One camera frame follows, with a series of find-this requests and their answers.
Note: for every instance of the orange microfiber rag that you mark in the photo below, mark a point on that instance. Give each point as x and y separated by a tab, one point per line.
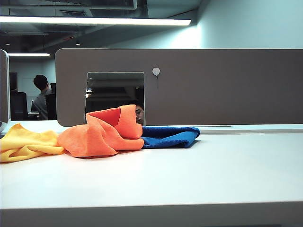
94	139

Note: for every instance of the blue microfiber rag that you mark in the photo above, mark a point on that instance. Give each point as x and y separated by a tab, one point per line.
170	138

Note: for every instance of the yellow microfiber rag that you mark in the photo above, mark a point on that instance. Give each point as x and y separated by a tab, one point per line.
28	144

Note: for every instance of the white hexagonal adhesive hook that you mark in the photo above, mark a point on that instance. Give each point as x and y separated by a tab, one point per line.
156	71

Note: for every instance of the square standing mirror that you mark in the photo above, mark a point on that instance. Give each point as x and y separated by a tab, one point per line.
113	89

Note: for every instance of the wide grey desk partition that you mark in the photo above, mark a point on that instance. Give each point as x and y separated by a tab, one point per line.
225	94

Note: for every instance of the black office chair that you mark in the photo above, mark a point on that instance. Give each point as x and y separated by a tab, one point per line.
18	106
50	107

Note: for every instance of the long ceiling light strip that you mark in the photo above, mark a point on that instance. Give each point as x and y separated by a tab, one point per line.
94	21

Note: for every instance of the person in dark shirt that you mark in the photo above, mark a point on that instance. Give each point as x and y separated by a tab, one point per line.
41	104

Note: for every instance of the short ceiling light strip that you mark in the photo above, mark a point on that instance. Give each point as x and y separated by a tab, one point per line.
28	54

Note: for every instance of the narrow grey desk partition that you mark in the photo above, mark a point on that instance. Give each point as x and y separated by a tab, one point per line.
4	89

